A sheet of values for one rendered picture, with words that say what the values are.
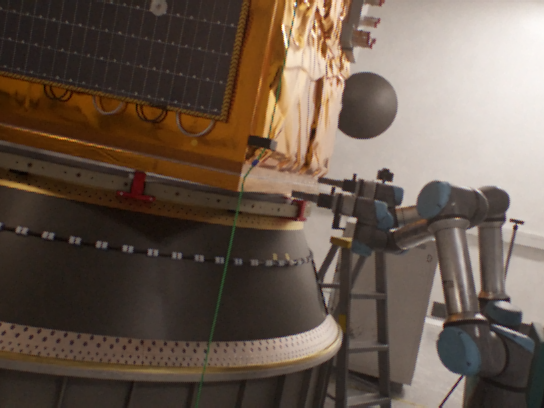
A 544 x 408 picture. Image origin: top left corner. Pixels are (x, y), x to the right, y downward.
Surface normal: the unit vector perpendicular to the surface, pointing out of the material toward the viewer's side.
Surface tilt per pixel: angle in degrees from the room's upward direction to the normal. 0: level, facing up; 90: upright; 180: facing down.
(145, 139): 95
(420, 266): 90
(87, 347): 43
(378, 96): 90
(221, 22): 90
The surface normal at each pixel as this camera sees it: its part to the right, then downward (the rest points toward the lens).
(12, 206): -0.01, -0.44
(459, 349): -0.85, -0.04
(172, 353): 0.45, -0.62
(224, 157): -0.17, 0.04
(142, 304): 0.42, -0.36
